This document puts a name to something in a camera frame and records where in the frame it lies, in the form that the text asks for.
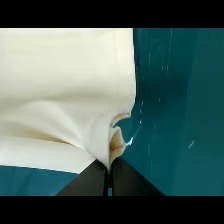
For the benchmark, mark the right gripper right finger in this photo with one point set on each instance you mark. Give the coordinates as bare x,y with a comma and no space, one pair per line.
133,181

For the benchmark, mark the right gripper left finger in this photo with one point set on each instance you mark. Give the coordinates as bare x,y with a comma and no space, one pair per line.
90,181

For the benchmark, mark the cream garment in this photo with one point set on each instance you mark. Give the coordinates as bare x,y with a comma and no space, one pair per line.
60,86

